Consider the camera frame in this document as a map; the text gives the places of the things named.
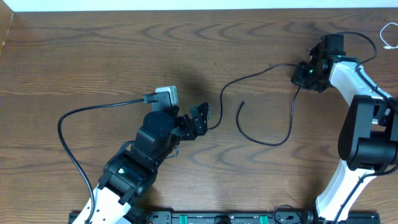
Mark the white usb cable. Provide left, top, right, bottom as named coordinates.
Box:
left=379, top=22, right=398, bottom=50

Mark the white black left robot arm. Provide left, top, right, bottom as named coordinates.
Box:
left=74, top=102, right=209, bottom=223

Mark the black left camera cable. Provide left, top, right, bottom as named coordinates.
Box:
left=57, top=92, right=162, bottom=224

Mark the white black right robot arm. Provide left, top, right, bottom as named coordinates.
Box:
left=291, top=32, right=397, bottom=223

